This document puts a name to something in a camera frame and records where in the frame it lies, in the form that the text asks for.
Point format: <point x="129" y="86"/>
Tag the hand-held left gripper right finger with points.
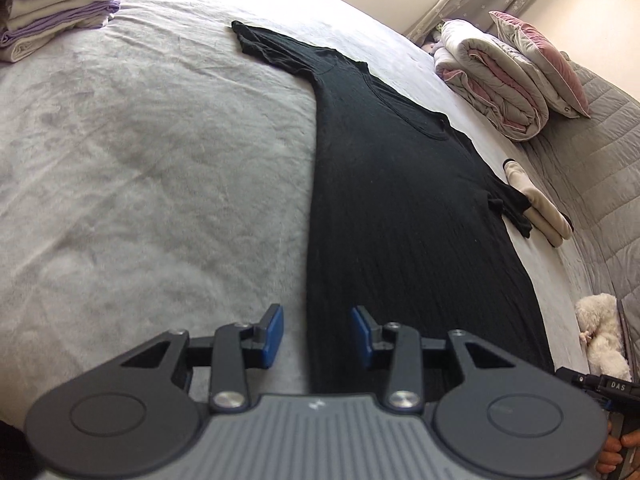
<point x="361" y="335"/>

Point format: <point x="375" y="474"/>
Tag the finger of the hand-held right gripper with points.
<point x="575" y="377"/>

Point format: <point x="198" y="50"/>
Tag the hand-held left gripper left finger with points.
<point x="273" y="337"/>

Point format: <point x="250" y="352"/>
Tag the black t-shirt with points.
<point x="400" y="200"/>

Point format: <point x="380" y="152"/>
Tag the stack of folded clothes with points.
<point x="60" y="5"/>

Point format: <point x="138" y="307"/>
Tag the person's right hand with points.
<point x="609" y="457"/>

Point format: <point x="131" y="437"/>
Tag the white plush toy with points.
<point x="605" y="330"/>

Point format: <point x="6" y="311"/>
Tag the folded cream garment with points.
<point x="537" y="205"/>

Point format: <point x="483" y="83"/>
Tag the grey quilted headboard cover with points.
<point x="600" y="170"/>

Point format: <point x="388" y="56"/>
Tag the grey bed sheet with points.
<point x="150" y="160"/>

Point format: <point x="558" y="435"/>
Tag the folded grey pink quilt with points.
<point x="490" y="75"/>

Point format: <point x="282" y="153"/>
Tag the pink grey pillow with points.
<point x="545" y="60"/>

